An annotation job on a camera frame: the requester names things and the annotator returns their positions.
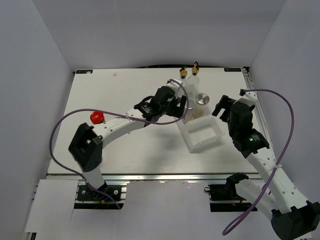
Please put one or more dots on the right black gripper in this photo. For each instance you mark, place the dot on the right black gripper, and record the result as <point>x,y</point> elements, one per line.
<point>224,103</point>

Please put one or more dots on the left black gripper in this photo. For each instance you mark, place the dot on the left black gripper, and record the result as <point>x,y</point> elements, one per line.
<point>176,111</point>

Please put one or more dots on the silver lid white canister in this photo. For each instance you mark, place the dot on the silver lid white canister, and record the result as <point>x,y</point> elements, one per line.
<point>201,103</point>

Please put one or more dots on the silver shaker blue label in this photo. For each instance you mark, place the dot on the silver shaker blue label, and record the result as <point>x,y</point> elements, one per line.
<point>189,116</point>

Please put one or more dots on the clear glass cruet bottle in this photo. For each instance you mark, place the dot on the clear glass cruet bottle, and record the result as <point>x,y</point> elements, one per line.
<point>192,83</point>

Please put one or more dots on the glass cruet dark powder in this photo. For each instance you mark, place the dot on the glass cruet dark powder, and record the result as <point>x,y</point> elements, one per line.
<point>183,76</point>

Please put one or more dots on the red lid sauce jar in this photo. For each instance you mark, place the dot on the red lid sauce jar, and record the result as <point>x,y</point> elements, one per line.
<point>97,117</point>

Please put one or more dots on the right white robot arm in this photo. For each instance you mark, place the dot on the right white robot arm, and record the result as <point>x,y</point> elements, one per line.
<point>290,213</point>

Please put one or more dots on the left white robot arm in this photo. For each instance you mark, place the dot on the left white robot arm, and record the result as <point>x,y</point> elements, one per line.
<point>87,144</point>

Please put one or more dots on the white plastic organizer tray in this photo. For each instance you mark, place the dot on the white plastic organizer tray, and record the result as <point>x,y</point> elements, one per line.
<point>200,133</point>

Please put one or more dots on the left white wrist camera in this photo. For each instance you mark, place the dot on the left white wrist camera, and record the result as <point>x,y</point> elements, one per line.
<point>176,86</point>

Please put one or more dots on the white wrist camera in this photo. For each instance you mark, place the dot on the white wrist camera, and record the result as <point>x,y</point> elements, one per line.
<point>176,86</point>
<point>247,98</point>

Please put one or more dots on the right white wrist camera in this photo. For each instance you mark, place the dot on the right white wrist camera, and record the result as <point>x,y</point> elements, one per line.
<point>247,98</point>

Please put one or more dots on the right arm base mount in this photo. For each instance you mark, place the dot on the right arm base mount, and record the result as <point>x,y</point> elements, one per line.
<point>223,197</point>

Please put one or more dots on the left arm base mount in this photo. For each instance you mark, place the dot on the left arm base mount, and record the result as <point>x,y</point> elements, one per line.
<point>111,196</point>

